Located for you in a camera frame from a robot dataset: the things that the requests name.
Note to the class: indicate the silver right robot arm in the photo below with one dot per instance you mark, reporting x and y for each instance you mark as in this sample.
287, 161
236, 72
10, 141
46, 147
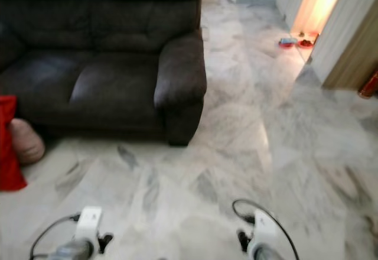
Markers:
267, 253

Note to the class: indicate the pink plush pillow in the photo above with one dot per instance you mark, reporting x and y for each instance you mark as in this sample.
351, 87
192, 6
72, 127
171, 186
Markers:
29, 145

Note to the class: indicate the dark grey fabric sofa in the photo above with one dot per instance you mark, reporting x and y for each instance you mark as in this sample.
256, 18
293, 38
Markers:
106, 65

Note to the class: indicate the small red object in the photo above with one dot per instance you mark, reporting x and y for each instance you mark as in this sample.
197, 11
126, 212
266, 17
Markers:
370, 86

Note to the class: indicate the small red bowl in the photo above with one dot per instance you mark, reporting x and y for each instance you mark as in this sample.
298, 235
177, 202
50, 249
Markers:
307, 41
286, 42

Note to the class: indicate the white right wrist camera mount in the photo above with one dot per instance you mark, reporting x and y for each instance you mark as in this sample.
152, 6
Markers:
264, 226

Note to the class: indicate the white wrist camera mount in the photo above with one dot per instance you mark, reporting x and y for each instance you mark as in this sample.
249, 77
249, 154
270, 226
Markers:
88, 220
264, 226

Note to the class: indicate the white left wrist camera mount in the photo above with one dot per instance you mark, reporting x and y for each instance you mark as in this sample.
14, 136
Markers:
88, 220

